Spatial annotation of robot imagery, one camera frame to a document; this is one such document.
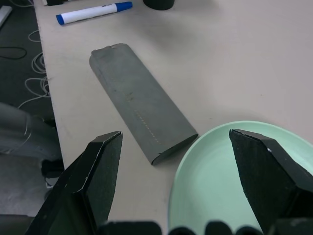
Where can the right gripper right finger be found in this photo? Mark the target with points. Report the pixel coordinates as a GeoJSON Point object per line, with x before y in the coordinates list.
{"type": "Point", "coordinates": [266, 176]}

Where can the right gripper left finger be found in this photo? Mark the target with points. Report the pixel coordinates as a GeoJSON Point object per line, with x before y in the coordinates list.
{"type": "Point", "coordinates": [80, 193]}

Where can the green plate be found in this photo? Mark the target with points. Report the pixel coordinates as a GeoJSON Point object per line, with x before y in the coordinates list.
{"type": "Point", "coordinates": [210, 171]}

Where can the grey glasses case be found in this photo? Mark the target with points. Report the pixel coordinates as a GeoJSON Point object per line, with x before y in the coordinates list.
{"type": "Point", "coordinates": [137, 102]}

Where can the blue-capped white marker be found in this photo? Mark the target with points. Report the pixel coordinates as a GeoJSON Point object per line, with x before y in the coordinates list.
{"type": "Point", "coordinates": [93, 12]}

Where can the black-capped white marker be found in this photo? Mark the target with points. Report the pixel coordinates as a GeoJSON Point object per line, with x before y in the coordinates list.
{"type": "Point", "coordinates": [55, 2]}

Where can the black plastic cup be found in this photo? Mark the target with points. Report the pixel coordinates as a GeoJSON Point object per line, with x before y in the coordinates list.
{"type": "Point", "coordinates": [159, 4]}

